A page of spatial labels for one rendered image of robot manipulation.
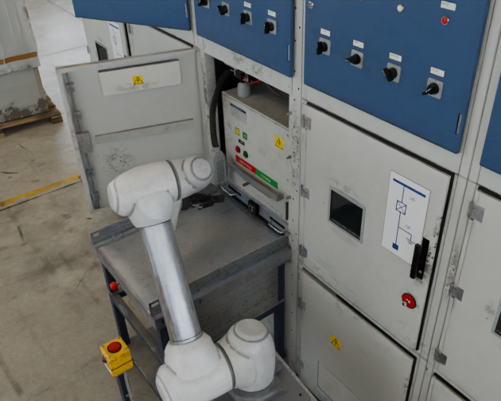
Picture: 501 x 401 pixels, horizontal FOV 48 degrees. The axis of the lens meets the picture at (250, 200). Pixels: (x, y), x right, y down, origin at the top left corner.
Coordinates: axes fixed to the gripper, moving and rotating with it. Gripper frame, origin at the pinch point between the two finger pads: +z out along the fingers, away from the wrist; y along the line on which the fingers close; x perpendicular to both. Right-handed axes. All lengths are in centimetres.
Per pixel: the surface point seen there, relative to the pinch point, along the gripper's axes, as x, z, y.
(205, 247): -20.9, -4.8, 5.9
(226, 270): -18.3, -9.4, 27.7
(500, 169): 65, -7, 115
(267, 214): -4.8, 23.6, 9.5
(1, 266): -123, -40, -154
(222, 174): 2.9, 15.0, -18.7
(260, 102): 43.9, 14.6, -4.6
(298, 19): 84, -12, 33
